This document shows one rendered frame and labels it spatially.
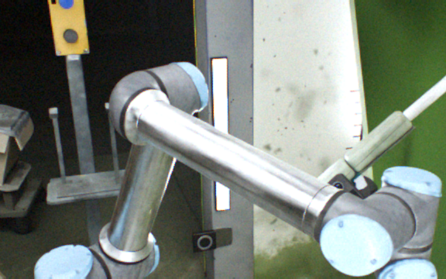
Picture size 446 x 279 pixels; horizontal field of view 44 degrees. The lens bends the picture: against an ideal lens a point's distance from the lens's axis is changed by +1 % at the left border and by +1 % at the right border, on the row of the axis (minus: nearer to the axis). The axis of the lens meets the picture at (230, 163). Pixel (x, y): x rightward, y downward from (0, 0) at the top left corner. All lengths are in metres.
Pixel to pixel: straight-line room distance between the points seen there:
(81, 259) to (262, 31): 1.09
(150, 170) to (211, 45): 0.86
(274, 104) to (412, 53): 0.63
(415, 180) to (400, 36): 0.92
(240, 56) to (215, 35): 0.13
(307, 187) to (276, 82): 1.36
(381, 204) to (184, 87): 0.53
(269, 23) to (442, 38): 0.63
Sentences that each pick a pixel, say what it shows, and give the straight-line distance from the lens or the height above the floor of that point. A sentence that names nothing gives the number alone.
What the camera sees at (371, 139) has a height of 1.28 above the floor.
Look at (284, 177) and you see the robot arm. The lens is 0.86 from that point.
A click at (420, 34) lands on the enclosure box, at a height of 1.40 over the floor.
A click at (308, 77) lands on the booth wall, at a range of 2.22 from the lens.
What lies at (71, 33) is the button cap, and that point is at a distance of 2.12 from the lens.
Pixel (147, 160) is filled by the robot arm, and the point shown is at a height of 1.21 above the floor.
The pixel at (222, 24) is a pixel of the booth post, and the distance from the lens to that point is 2.06.
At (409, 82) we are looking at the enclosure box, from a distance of 1.82.
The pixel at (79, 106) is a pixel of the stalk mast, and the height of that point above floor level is 1.08.
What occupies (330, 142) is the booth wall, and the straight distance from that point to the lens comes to 2.35.
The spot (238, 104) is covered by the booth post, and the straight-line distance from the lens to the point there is 2.14.
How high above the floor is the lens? 1.68
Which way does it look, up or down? 22 degrees down
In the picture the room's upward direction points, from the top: 1 degrees counter-clockwise
